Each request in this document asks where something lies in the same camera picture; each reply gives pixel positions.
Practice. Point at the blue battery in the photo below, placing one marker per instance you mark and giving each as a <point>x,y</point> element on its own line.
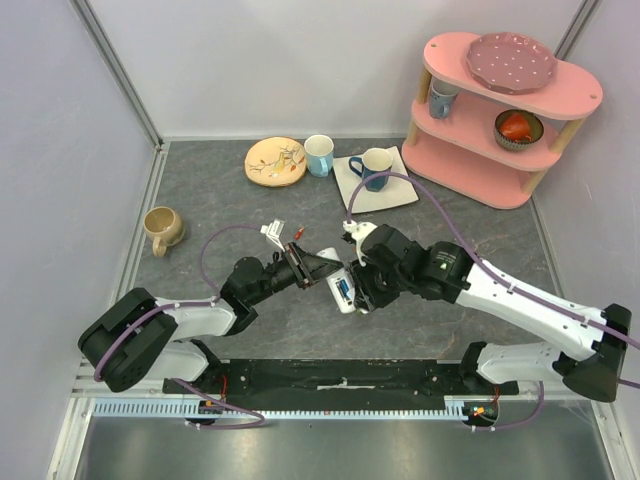
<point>344,288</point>

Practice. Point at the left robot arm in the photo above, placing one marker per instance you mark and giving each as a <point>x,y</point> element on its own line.
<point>142,337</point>

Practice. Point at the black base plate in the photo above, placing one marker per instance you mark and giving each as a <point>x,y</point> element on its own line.
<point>430,377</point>

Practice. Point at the blue grey mug on shelf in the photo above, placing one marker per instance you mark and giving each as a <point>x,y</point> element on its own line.
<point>442,96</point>

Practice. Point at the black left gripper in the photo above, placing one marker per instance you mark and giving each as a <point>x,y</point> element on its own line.
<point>301,261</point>

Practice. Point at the white remote control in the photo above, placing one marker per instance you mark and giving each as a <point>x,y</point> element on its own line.
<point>345,306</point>

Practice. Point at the purple dotted plate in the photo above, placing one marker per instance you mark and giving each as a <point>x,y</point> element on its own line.
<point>510,63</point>

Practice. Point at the pink three-tier shelf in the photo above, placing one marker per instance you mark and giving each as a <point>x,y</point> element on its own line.
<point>494,113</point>

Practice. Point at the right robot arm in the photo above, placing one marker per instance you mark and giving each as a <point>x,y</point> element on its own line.
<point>583,347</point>

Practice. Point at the red cup in bowl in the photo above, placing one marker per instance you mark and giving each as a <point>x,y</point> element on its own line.
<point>515,127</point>

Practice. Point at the light blue mug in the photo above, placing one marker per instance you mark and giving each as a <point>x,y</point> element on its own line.
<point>319,151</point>

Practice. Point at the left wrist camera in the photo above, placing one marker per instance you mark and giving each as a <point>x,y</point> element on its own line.
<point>272,232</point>

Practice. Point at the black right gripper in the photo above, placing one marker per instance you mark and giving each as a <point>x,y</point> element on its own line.
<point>364,286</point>

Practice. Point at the beige floral plate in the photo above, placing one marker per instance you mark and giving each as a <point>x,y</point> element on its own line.
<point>275,162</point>

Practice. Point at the beige mug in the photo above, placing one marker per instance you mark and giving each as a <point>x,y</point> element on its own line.
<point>164,227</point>

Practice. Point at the aluminium frame rail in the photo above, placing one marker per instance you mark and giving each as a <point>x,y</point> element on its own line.
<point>107,51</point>

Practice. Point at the slotted cable duct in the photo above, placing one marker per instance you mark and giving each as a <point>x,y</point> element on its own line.
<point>181,407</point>

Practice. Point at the dark blue mug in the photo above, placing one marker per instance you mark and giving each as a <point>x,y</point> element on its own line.
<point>372,162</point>

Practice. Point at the dark patterned bowl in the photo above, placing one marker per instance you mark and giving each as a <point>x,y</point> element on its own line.
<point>537,131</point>

